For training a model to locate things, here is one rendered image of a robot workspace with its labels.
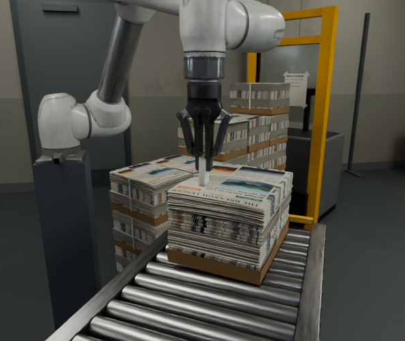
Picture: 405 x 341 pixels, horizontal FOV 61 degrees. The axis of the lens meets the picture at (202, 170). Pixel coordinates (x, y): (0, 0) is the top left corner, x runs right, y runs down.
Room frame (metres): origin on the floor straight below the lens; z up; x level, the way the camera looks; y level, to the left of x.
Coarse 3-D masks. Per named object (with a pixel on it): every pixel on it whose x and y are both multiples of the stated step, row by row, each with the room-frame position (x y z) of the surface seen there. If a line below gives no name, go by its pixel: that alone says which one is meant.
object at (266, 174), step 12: (216, 168) 1.15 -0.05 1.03; (228, 168) 1.15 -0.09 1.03; (240, 168) 1.15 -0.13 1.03; (252, 168) 1.15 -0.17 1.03; (264, 168) 1.16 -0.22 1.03; (264, 180) 1.02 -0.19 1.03; (276, 180) 1.02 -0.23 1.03; (288, 180) 1.05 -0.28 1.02; (288, 192) 1.08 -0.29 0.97; (288, 204) 1.10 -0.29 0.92
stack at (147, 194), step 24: (120, 168) 1.89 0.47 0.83; (144, 168) 1.89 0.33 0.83; (168, 168) 1.89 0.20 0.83; (192, 168) 1.89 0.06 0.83; (120, 192) 1.79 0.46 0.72; (144, 192) 1.64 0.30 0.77; (120, 216) 1.79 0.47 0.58; (120, 240) 1.80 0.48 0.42; (144, 240) 1.66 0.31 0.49; (120, 264) 1.82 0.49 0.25
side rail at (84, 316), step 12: (156, 240) 1.06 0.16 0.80; (144, 252) 0.98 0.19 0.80; (156, 252) 0.98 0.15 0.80; (132, 264) 0.91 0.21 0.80; (144, 264) 0.91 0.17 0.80; (120, 276) 0.85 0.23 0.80; (132, 276) 0.85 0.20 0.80; (108, 288) 0.79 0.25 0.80; (120, 288) 0.79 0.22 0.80; (96, 300) 0.74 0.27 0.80; (108, 300) 0.74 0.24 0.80; (84, 312) 0.70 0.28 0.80; (96, 312) 0.70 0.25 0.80; (72, 324) 0.65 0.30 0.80; (84, 324) 0.65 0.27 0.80; (60, 336) 0.62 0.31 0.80; (72, 336) 0.62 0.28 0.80
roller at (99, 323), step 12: (96, 324) 0.66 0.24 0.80; (108, 324) 0.66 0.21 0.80; (120, 324) 0.65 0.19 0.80; (96, 336) 0.65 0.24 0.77; (108, 336) 0.64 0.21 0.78; (120, 336) 0.63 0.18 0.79; (132, 336) 0.62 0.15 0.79; (144, 336) 0.62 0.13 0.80; (156, 336) 0.62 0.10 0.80; (168, 336) 0.62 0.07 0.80
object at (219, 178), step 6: (210, 180) 1.03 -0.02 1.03; (216, 180) 1.03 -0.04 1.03; (222, 180) 1.03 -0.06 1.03; (228, 180) 1.03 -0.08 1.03; (234, 180) 1.03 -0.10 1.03; (240, 180) 1.03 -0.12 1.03; (246, 180) 1.03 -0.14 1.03; (258, 186) 0.96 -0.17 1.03; (264, 186) 0.96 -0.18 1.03; (270, 186) 0.97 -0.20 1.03; (276, 186) 0.97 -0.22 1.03; (282, 186) 0.99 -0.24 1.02; (276, 210) 0.94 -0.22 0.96; (276, 216) 0.94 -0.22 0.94; (276, 222) 0.95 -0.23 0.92; (276, 228) 0.98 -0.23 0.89; (276, 234) 0.98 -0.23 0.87; (276, 240) 0.98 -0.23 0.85
